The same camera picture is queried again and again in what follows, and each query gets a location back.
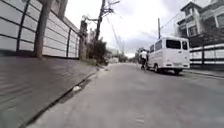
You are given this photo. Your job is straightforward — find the dark green bush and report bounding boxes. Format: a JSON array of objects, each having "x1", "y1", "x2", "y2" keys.
[{"x1": 87, "y1": 37, "x2": 108, "y2": 65}]

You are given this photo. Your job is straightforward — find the person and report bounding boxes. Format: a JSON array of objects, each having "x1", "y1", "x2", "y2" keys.
[{"x1": 139, "y1": 49, "x2": 149, "y2": 71}]

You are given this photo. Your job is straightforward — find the gate pillar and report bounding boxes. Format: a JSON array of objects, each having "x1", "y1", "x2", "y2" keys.
[{"x1": 78, "y1": 19, "x2": 89, "y2": 62}]

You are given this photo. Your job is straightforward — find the grey concrete road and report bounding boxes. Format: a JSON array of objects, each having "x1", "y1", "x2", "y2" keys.
[{"x1": 27, "y1": 62, "x2": 224, "y2": 128}]

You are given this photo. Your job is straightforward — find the leaning utility pole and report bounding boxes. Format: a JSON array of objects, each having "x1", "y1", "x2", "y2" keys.
[{"x1": 94, "y1": 0, "x2": 115, "y2": 43}]

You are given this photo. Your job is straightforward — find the white van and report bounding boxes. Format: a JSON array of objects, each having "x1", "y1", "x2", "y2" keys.
[{"x1": 146, "y1": 36, "x2": 191, "y2": 75}]

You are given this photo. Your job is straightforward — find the tree trunk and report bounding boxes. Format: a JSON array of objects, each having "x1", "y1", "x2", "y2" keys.
[{"x1": 33, "y1": 0, "x2": 54, "y2": 60}]

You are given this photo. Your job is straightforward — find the grey concrete pavement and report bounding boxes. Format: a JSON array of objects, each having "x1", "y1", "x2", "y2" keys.
[{"x1": 0, "y1": 55, "x2": 99, "y2": 128}]

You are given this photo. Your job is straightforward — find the white fence with dark posts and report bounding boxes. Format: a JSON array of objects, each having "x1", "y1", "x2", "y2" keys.
[{"x1": 188, "y1": 43, "x2": 224, "y2": 70}]

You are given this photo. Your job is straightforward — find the multi-storey house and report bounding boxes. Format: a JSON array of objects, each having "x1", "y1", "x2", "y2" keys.
[{"x1": 176, "y1": 0, "x2": 224, "y2": 48}]

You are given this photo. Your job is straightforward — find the overhead wires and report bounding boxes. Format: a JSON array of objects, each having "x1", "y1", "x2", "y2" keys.
[{"x1": 105, "y1": 0, "x2": 188, "y2": 54}]

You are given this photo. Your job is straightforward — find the white panelled wall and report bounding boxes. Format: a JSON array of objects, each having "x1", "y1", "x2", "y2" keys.
[{"x1": 0, "y1": 0, "x2": 82, "y2": 60}]

